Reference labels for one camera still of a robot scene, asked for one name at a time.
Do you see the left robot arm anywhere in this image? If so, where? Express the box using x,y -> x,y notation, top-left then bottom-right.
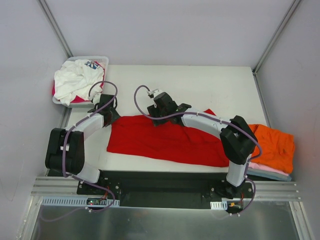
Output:
45,94 -> 120,195

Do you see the purple cable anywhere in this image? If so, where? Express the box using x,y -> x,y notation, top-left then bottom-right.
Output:
39,80 -> 120,222
133,85 -> 262,220

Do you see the aluminium frame rail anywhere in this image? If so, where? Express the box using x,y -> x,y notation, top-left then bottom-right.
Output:
31,176 -> 302,202

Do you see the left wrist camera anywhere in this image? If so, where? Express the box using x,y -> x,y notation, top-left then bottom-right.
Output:
97,94 -> 118,109

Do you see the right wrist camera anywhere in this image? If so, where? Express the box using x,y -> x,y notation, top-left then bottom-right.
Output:
153,92 -> 177,108

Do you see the light blue folded shirt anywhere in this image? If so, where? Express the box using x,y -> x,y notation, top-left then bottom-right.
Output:
247,168 -> 292,182

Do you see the left cable duct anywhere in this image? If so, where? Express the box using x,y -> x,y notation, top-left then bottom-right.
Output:
42,196 -> 120,208

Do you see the red t-shirt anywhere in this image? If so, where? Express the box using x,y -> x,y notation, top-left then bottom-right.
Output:
106,115 -> 229,168

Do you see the cable duct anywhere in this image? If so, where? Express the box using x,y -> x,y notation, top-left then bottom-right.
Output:
210,201 -> 228,211
42,196 -> 120,208

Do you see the white laundry basket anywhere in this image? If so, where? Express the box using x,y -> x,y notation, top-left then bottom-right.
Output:
52,55 -> 110,109

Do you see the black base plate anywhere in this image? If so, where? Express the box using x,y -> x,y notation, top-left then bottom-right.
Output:
76,170 -> 253,209

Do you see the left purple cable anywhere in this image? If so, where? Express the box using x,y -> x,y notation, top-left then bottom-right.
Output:
39,80 -> 120,222

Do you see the right cable duct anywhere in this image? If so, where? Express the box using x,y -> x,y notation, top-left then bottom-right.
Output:
210,201 -> 228,211

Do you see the orange folded t-shirt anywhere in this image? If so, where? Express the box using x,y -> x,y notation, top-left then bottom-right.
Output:
249,124 -> 295,174

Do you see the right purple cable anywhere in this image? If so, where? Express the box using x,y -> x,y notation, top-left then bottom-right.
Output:
133,85 -> 262,220

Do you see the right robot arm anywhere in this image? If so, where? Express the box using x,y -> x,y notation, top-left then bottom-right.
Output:
147,89 -> 258,198

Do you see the white crumpled t-shirt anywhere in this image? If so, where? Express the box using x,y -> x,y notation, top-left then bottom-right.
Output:
54,59 -> 106,106

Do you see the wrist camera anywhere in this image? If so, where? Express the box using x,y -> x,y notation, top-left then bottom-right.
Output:
97,94 -> 118,109
153,92 -> 177,108

